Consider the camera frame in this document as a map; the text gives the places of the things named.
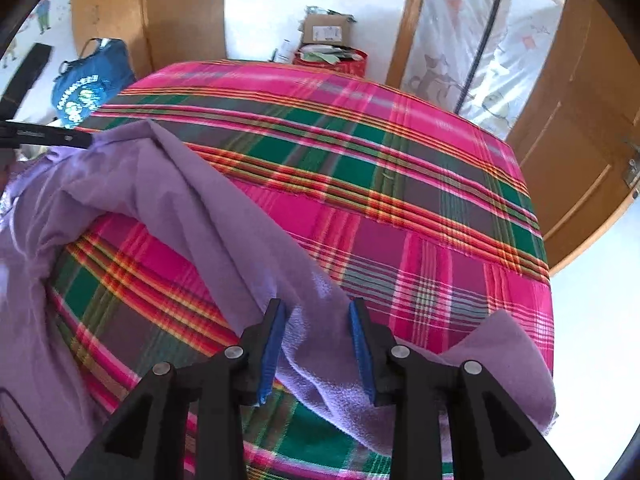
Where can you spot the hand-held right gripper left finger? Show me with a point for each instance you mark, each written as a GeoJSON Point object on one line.
{"type": "Point", "coordinates": [272, 350]}

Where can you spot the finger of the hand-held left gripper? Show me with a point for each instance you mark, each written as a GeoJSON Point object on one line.
{"type": "Point", "coordinates": [45, 134]}

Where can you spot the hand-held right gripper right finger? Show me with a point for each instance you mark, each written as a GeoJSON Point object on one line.
{"type": "Point", "coordinates": [361, 350]}

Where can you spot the purple fleece garment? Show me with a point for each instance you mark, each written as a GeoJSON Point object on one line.
{"type": "Point", "coordinates": [175, 200]}

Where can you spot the blue tote bag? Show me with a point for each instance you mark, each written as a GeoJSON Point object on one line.
{"type": "Point", "coordinates": [90, 90]}

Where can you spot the wooden wardrobe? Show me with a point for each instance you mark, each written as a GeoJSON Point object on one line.
{"type": "Point", "coordinates": [175, 10]}

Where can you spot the pink green plaid bed blanket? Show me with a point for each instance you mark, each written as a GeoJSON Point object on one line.
{"type": "Point", "coordinates": [350, 160]}

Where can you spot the red storage bin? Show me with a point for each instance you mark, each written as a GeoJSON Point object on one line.
{"type": "Point", "coordinates": [350, 65]}

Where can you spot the wooden door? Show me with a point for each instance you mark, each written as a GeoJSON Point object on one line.
{"type": "Point", "coordinates": [575, 150]}

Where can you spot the cardboard box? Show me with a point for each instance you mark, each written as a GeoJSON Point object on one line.
{"type": "Point", "coordinates": [325, 32]}

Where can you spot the metal door lock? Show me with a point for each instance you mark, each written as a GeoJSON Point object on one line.
{"type": "Point", "coordinates": [632, 167]}

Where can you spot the clear plastic curtain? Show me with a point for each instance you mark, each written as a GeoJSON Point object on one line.
{"type": "Point", "coordinates": [525, 60]}

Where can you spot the black curtain pole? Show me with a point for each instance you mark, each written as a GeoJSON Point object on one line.
{"type": "Point", "coordinates": [492, 20]}

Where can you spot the cartoon wall sticker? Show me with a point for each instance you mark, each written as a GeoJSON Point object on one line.
{"type": "Point", "coordinates": [45, 10]}

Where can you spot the wooden door frame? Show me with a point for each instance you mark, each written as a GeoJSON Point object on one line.
{"type": "Point", "coordinates": [410, 20]}

